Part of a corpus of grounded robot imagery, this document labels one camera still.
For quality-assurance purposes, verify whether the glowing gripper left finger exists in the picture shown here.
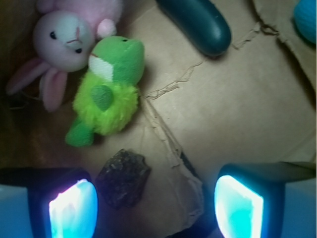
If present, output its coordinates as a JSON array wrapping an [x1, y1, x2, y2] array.
[[0, 168, 98, 238]]

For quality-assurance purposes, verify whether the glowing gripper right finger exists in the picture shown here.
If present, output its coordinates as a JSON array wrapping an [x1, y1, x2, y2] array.
[[214, 162, 317, 238]]

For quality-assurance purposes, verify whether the brown rough rock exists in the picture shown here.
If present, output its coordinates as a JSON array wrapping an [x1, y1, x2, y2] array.
[[95, 149, 152, 210]]

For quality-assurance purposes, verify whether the brown paper bag tray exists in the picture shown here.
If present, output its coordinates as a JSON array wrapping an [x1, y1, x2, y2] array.
[[0, 0, 316, 238]]

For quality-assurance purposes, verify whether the green plush frog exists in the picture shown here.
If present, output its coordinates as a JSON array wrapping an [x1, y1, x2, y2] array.
[[65, 36, 145, 147]]

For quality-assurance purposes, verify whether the pink plush bunny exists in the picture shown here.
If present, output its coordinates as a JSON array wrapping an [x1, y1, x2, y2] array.
[[5, 0, 123, 112]]

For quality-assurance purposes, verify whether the dark green toy cucumber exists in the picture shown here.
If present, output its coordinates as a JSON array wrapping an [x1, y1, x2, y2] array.
[[157, 0, 231, 57]]

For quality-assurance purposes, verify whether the blue textured ball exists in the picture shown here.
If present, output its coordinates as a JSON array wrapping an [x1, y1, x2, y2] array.
[[293, 0, 317, 44]]

